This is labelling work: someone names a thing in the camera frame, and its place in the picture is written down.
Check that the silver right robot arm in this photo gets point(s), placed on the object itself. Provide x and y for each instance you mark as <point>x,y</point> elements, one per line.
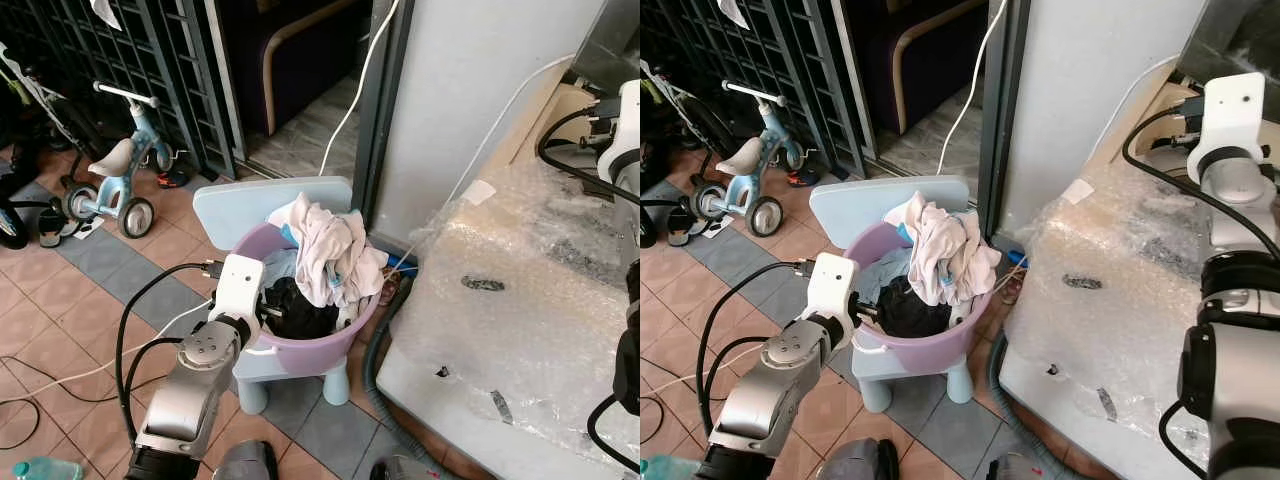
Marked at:
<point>1235,330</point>
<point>628,350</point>

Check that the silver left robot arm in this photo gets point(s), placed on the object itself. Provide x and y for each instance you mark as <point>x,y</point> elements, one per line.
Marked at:
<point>190,385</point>
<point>775,385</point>

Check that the bubble-wrapped washing machine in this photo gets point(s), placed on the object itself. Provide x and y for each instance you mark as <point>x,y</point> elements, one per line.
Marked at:
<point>520,300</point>
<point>1110,300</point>

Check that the black garment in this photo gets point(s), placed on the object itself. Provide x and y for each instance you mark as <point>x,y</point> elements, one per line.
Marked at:
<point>912,310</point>
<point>300,312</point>

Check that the light blue garment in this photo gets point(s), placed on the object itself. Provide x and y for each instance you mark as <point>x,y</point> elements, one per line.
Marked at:
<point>890,268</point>
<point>280,265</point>

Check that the purple plastic basin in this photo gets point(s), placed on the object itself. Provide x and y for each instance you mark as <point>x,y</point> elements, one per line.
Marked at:
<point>915,350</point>
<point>300,350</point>

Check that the pale pink white garment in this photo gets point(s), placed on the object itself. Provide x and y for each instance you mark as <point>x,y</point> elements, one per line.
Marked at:
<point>325,245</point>
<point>940,245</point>

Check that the light blue child chair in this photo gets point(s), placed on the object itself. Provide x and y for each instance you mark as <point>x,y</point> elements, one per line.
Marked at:
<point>255,200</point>
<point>860,200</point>

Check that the grey robot left leg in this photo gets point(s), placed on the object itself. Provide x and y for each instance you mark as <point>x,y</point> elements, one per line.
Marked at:
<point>245,462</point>
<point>858,462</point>

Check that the blue child tricycle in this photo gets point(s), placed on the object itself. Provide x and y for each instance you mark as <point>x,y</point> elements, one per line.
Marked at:
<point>745,180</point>
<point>120,180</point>

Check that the black shoe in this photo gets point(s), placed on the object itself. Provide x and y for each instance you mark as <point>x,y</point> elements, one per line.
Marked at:
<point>52,228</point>
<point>680,228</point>

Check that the white paper label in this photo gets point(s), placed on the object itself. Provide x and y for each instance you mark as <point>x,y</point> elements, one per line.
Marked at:
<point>1078,192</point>
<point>481,192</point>

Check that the dark armchair with wooden arm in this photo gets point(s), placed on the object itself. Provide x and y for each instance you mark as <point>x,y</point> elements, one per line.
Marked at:
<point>300,50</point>
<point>920,50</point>

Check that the black stroller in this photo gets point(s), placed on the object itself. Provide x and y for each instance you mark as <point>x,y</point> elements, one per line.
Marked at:
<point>20,140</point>
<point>660,140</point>

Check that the dark metal grid gate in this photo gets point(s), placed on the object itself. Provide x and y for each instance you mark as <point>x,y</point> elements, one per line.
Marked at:
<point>740,45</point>
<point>120,50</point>

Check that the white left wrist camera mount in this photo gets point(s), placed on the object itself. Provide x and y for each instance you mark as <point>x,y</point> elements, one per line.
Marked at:
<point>832,283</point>
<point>236,285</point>

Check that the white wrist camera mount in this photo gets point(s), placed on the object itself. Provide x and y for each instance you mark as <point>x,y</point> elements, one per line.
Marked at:
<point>832,283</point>
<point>236,285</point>
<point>1232,110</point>
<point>630,110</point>

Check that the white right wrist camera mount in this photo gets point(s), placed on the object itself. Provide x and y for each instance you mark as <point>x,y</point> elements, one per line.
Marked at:
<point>1232,110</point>
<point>630,110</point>

